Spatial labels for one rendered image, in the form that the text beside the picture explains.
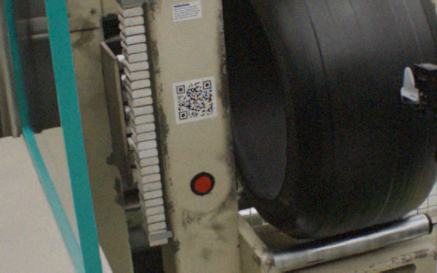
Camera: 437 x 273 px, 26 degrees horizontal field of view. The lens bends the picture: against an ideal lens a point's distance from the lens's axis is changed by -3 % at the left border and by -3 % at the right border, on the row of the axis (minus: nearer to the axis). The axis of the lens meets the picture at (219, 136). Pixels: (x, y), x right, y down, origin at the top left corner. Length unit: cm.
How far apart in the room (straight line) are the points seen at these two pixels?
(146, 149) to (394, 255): 53
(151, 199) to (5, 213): 55
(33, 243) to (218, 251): 71
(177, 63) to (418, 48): 41
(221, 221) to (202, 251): 7
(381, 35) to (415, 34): 6
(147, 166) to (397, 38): 49
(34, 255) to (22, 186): 20
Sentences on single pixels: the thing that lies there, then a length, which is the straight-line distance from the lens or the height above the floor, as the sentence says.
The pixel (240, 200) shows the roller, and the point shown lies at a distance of 202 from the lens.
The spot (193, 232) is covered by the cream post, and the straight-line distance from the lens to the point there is 178.
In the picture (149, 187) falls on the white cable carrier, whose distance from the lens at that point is 173.
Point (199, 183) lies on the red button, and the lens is 174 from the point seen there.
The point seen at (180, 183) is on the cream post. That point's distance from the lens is 173.
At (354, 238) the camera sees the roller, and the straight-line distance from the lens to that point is 183.
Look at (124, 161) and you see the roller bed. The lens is 213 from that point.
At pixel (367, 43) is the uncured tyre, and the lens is 159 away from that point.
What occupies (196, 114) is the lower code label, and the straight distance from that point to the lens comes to 169.
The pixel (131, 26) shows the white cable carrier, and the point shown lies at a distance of 163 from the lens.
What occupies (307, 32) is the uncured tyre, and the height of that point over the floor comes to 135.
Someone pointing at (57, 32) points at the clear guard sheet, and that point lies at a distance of 89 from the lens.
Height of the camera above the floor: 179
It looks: 22 degrees down
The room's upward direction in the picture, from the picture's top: 5 degrees counter-clockwise
